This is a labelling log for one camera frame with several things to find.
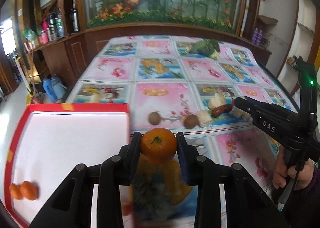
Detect dark red date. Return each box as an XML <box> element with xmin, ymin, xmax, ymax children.
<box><xmin>211</xmin><ymin>104</ymin><xmax>233</xmax><ymax>118</ymax></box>

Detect beige cut root chunk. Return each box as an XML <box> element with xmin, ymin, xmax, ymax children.
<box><xmin>196</xmin><ymin>110</ymin><xmax>212</xmax><ymax>127</ymax></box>

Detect brown kiwi fruit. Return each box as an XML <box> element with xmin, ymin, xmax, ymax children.
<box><xmin>148</xmin><ymin>111</ymin><xmax>162</xmax><ymax>125</ymax></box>
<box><xmin>183</xmin><ymin>114</ymin><xmax>199</xmax><ymax>129</ymax></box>

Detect right human hand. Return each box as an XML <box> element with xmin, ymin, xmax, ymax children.
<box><xmin>272</xmin><ymin>145</ymin><xmax>314</xmax><ymax>190</ymax></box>

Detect red white cardboard box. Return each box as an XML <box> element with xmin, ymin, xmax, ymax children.
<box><xmin>4</xmin><ymin>103</ymin><xmax>130</xmax><ymax>227</ymax></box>

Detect purple bottles on shelf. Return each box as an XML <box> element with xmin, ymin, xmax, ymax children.
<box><xmin>251</xmin><ymin>28</ymin><xmax>263</xmax><ymax>46</ymax></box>

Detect blue water bottle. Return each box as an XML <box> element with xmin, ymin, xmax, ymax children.
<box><xmin>42</xmin><ymin>75</ymin><xmax>67</xmax><ymax>103</ymax></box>

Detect colourful fruit print tablecloth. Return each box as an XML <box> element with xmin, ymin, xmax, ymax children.
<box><xmin>64</xmin><ymin>35</ymin><xmax>299</xmax><ymax>228</ymax></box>

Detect green leafy cabbage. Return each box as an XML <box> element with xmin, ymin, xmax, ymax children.
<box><xmin>189</xmin><ymin>39</ymin><xmax>220</xmax><ymax>60</ymax></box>

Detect wooden cabinet shelf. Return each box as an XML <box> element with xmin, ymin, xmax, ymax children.
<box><xmin>1</xmin><ymin>0</ymin><xmax>119</xmax><ymax>89</ymax></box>

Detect pink bottle on shelf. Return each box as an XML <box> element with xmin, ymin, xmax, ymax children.
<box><xmin>41</xmin><ymin>20</ymin><xmax>49</xmax><ymax>44</ymax></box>

